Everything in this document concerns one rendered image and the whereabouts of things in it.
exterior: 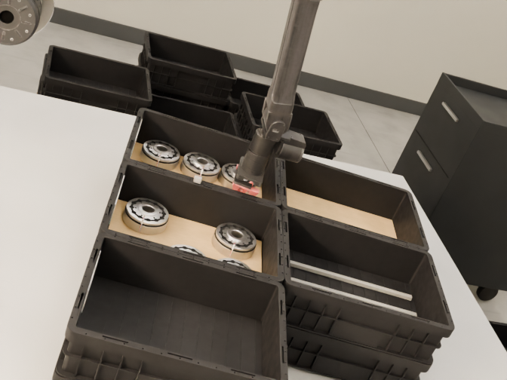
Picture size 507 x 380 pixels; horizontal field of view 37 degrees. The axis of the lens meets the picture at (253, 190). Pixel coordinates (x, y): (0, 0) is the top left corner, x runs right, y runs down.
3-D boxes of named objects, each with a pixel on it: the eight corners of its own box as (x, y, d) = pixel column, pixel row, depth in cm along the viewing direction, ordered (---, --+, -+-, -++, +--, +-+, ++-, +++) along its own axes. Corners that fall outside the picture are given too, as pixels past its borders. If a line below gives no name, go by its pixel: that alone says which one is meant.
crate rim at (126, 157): (119, 167, 180) (122, 159, 179) (137, 113, 206) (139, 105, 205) (278, 215, 187) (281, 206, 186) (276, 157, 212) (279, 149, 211)
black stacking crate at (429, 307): (266, 324, 166) (284, 285, 160) (265, 246, 191) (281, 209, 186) (431, 369, 172) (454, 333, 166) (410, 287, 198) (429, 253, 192)
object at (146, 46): (122, 147, 341) (148, 57, 319) (121, 115, 366) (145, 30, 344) (207, 165, 354) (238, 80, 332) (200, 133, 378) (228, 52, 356)
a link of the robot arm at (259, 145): (256, 122, 186) (259, 133, 181) (281, 129, 188) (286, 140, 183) (245, 145, 189) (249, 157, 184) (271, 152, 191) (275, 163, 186)
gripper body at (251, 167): (262, 170, 195) (273, 146, 192) (259, 189, 186) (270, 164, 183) (238, 161, 194) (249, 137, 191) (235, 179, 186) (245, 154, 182)
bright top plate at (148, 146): (139, 154, 198) (140, 152, 198) (145, 137, 207) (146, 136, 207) (176, 166, 200) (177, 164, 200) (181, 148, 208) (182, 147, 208)
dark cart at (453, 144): (385, 290, 343) (479, 119, 299) (358, 230, 380) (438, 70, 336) (499, 309, 362) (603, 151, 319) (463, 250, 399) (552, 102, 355)
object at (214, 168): (182, 168, 200) (182, 167, 200) (184, 150, 208) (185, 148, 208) (219, 179, 202) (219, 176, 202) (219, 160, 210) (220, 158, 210)
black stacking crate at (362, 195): (265, 245, 192) (281, 209, 186) (265, 185, 217) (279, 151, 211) (410, 286, 198) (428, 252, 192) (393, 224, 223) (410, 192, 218)
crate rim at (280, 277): (96, 239, 155) (98, 230, 153) (119, 167, 180) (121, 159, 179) (281, 291, 161) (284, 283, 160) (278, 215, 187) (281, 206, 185)
